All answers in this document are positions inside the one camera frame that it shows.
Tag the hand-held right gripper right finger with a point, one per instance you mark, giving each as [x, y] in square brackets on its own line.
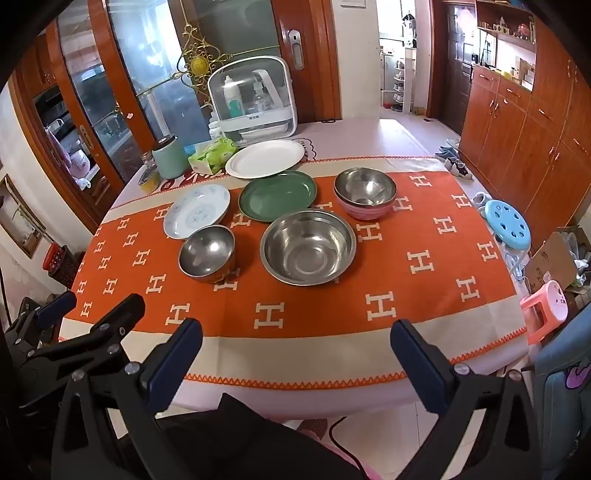
[418, 369]

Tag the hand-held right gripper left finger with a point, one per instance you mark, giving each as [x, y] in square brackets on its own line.
[178, 364]

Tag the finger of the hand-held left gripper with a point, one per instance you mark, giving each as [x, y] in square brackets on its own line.
[55, 307]
[115, 318]

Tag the small steel bowl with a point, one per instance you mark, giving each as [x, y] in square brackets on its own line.
[205, 254]

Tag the blue patterned plate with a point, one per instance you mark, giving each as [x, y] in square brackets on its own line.
[196, 212]

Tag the green plate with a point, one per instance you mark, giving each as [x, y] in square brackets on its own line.
[277, 197]

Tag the white plate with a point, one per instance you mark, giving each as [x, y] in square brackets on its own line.
[265, 158]

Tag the red crate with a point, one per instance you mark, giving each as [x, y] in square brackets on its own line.
[57, 261]

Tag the black clothing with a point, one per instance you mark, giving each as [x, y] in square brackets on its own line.
[268, 443]

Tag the orange printed tablecloth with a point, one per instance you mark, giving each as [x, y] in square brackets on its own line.
[415, 240]

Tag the pink plastic stool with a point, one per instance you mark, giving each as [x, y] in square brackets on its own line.
[547, 307]

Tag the glass jar yellow contents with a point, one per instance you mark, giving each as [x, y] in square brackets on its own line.
[148, 177]

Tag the blue-grey sofa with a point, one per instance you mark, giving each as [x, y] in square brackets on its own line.
[565, 383]

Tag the large steel bowl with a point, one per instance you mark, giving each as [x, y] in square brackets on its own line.
[307, 249]

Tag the mint green canister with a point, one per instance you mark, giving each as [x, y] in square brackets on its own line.
[170, 159]

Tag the blue plastic stool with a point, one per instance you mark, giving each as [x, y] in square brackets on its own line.
[505, 224]

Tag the cardboard box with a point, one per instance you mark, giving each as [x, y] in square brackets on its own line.
[551, 258]

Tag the pink steel bowl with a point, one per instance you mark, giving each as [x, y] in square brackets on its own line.
[364, 189]

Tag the green tissue pack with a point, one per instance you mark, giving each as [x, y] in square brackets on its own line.
[212, 154]

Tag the pair of shoes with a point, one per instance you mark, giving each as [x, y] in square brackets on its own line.
[452, 159]

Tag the glass door cabinet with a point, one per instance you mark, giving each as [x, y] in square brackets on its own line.
[115, 92]

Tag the white bottle green label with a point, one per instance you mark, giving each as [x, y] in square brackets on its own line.
[233, 99]

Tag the clear bottle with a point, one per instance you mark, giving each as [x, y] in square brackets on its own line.
[261, 99]

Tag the gold ornament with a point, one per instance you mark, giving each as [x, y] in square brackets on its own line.
[199, 57]

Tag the white storage box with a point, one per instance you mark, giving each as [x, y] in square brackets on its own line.
[277, 83]

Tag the shoe rack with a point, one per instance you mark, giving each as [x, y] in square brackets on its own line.
[399, 83]

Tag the dark wooden door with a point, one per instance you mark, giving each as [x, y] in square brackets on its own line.
[455, 64]

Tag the wooden wall cabinets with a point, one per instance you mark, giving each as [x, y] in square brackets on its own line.
[521, 138]

